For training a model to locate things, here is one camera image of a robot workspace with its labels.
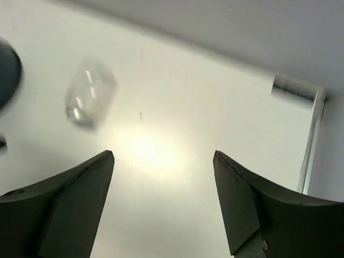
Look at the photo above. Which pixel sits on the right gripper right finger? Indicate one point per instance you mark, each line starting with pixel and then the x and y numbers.
pixel 264 219

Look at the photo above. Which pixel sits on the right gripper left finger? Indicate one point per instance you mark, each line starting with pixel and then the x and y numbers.
pixel 59 216

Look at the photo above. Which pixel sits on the clear bottle with silver cap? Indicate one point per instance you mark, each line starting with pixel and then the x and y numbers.
pixel 90 93

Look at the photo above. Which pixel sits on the dark green cylindrical bin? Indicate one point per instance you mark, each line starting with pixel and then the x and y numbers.
pixel 11 73

